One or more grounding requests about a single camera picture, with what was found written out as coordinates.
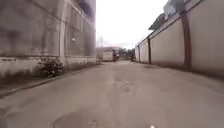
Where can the white box truck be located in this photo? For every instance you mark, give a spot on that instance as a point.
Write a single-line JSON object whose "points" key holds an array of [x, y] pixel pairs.
{"points": [[108, 54]]}

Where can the trees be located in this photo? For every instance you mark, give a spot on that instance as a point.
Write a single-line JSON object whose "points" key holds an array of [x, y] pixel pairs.
{"points": [[124, 52]]}

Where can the grey-brown concrete road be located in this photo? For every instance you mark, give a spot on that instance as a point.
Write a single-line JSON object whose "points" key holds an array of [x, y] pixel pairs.
{"points": [[126, 96]]}

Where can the bush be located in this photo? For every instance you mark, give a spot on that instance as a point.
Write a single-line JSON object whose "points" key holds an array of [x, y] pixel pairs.
{"points": [[50, 66]]}

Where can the building with dark roof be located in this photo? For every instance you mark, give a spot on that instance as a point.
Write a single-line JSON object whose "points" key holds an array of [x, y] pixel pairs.
{"points": [[171, 10]]}

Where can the large grey concrete building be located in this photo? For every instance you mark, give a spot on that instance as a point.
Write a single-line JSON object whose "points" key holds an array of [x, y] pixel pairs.
{"points": [[33, 30]]}

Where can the dirt verge strip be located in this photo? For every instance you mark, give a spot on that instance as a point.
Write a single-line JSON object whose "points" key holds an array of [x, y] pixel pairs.
{"points": [[26, 83]]}

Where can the pinkish wall with dark posts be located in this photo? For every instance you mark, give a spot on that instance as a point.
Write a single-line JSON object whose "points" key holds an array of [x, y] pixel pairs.
{"points": [[166, 43]]}

